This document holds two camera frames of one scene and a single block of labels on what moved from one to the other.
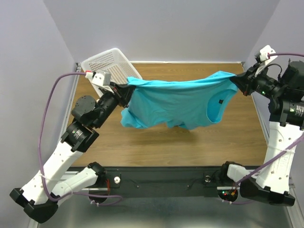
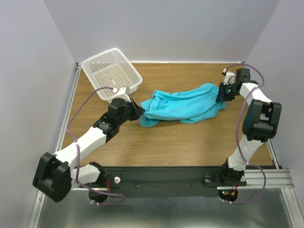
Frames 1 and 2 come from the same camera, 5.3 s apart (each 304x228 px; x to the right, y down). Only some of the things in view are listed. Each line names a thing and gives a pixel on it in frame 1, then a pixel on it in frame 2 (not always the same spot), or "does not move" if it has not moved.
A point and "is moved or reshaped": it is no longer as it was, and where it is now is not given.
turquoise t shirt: [187, 100] is moved or reshaped
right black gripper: [248, 82] → [221, 92]
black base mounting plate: [163, 182] does not move
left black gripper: [121, 94] → [133, 110]
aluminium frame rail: [34, 222] does not move
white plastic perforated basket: [113, 61] does not move
